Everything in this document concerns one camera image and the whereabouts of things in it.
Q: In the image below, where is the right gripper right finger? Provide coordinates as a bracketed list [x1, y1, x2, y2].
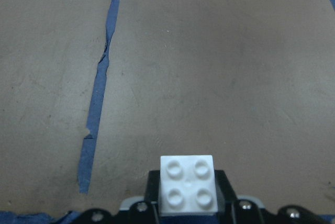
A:
[215, 170, 237, 211]

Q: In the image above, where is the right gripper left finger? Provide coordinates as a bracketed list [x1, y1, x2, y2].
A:
[144, 170, 160, 211]

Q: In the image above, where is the white block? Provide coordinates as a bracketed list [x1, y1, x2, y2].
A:
[158, 155, 218, 216]

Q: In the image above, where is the brown paper table cover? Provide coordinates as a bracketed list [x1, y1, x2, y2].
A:
[1, 0, 334, 218]

